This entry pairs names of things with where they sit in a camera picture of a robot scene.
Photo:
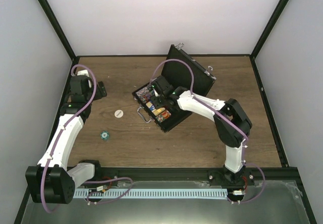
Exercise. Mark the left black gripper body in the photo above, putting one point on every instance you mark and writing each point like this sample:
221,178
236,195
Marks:
98,95

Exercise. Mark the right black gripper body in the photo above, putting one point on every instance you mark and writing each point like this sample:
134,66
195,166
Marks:
159,104

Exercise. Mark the unboxed banded card deck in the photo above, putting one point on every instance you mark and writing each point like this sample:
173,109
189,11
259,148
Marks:
153,109

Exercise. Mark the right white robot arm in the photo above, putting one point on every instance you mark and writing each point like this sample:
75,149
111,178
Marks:
232,123

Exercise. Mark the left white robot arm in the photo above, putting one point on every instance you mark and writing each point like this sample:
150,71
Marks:
50,181

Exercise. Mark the black poker set case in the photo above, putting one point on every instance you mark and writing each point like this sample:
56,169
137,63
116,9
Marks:
179,74

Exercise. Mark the lower chip row in case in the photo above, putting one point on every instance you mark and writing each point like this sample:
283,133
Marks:
163,116

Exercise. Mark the chip row in case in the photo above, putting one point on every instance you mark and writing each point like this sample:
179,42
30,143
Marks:
146,98
163,116
143,91

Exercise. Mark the upper chip row in case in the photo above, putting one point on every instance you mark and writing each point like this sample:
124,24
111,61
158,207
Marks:
143,91

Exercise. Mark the white dealer button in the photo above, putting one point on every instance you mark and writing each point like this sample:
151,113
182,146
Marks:
118,113

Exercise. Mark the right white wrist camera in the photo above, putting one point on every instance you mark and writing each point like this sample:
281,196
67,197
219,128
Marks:
155,92

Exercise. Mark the light blue slotted cable duct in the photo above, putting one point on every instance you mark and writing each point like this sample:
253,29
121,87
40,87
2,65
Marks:
155,194

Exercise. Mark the left black frame post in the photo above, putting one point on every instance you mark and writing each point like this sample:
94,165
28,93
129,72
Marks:
57,28

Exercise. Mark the black frame post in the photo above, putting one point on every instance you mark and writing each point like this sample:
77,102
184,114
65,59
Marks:
57,28
269,27

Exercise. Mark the right black frame post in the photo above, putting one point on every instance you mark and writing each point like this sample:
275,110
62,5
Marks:
269,27

